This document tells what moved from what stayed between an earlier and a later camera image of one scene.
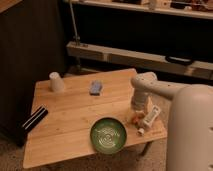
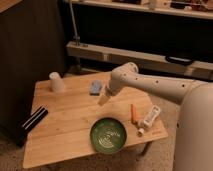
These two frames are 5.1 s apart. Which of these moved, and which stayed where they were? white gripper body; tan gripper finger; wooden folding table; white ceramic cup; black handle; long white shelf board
Moved: tan gripper finger; white gripper body
Stayed: black handle; long white shelf board; wooden folding table; white ceramic cup
